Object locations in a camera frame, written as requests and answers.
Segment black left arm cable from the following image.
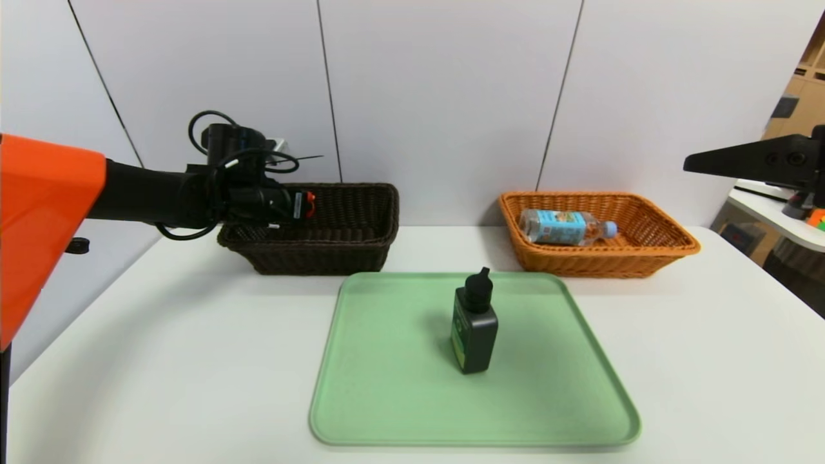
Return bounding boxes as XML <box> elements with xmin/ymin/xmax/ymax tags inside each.
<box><xmin>155</xmin><ymin>111</ymin><xmax>323</xmax><ymax>240</ymax></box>

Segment clear water bottle blue cap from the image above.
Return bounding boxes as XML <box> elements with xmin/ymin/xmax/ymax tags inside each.
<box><xmin>519</xmin><ymin>209</ymin><xmax>618</xmax><ymax>247</ymax></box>

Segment black cone shaped item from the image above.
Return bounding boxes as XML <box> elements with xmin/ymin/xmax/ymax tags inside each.
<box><xmin>781</xmin><ymin>190</ymin><xmax>825</xmax><ymax>221</ymax></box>

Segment dark brown wicker basket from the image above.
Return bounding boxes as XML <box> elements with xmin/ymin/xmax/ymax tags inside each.
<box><xmin>217</xmin><ymin>183</ymin><xmax>400</xmax><ymax>276</ymax></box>

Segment orange wicker basket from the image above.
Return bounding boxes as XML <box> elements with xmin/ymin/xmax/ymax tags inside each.
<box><xmin>497</xmin><ymin>191</ymin><xmax>701</xmax><ymax>279</ymax></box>

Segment white power strip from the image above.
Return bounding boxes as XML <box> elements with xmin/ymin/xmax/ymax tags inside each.
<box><xmin>735</xmin><ymin>179</ymin><xmax>800</xmax><ymax>202</ymax></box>

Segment light green plastic tray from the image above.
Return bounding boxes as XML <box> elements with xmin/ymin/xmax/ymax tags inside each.
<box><xmin>310</xmin><ymin>271</ymin><xmax>641</xmax><ymax>447</ymax></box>

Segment wooden shelf cabinet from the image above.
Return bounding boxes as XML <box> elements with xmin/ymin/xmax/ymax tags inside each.
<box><xmin>762</xmin><ymin>13</ymin><xmax>825</xmax><ymax>139</ymax></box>

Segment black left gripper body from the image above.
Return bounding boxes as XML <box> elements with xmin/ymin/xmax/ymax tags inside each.
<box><xmin>260</xmin><ymin>186</ymin><xmax>307</xmax><ymax>223</ymax></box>

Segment black bottle with green label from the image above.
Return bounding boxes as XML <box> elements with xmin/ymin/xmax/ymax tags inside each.
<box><xmin>451</xmin><ymin>267</ymin><xmax>500</xmax><ymax>374</ymax></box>

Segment dark brown bin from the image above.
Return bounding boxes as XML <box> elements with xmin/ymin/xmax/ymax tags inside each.
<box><xmin>764</xmin><ymin>238</ymin><xmax>825</xmax><ymax>320</ymax></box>

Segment white side table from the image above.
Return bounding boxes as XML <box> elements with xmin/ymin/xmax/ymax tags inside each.
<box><xmin>727</xmin><ymin>179</ymin><xmax>825</xmax><ymax>253</ymax></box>

